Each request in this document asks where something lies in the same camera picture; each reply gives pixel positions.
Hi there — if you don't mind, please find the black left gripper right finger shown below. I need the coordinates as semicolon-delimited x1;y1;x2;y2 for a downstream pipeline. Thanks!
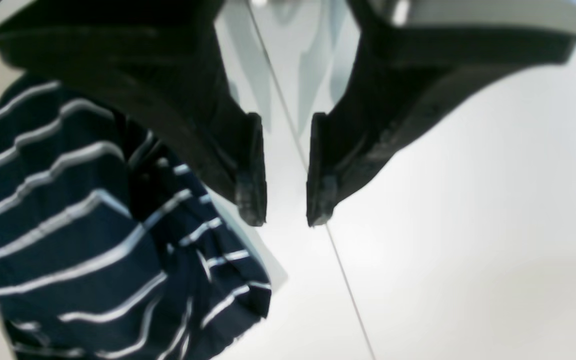
306;0;576;227

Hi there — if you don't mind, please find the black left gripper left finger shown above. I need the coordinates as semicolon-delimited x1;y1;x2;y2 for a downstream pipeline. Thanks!
0;0;267;227

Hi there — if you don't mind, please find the navy white striped T-shirt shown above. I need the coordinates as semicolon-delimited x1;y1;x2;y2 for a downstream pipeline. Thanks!
0;74;272;360

